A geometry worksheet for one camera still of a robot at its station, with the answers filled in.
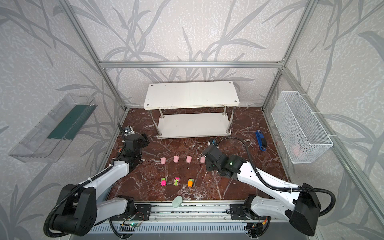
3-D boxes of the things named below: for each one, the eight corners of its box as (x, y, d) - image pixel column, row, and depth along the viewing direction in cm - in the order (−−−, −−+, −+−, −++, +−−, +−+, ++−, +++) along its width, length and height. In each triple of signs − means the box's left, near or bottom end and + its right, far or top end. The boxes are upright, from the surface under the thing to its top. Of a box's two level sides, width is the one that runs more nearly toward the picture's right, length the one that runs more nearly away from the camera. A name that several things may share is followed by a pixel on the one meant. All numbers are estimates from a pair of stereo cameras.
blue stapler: (260, 151, 98) (262, 147, 95) (255, 133, 108) (257, 129, 104) (266, 151, 98) (268, 147, 95) (260, 133, 108) (262, 129, 104)
